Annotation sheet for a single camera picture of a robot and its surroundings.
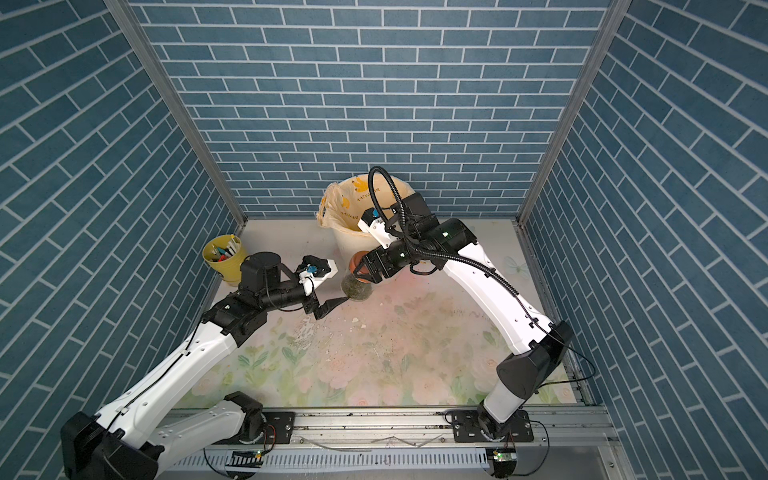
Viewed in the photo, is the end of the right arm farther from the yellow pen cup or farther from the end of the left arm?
the yellow pen cup

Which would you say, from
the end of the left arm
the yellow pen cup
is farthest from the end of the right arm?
the yellow pen cup

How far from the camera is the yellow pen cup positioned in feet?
3.04
